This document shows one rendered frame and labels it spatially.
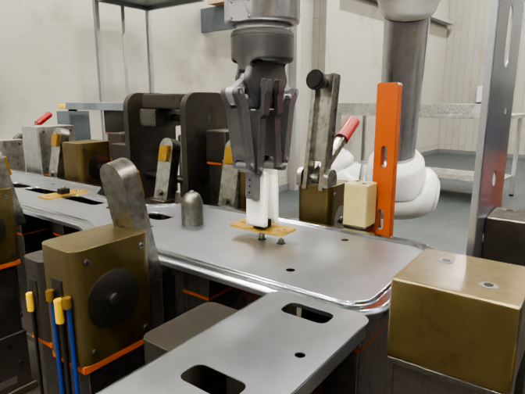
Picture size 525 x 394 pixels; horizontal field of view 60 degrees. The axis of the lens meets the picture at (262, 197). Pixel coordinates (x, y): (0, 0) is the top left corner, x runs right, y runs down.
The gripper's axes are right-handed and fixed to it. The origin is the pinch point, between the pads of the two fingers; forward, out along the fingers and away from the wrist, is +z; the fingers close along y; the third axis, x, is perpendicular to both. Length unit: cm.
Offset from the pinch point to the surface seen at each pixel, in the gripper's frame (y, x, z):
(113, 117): -30, -70, -7
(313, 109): -14.5, -1.1, -10.7
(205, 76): -305, -295, -33
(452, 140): -985, -216, 79
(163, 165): -12.7, -32.7, 0.3
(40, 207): 7.9, -40.6, 5.6
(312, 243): -2.3, 6.2, 5.6
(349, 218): -10.7, 7.2, 4.1
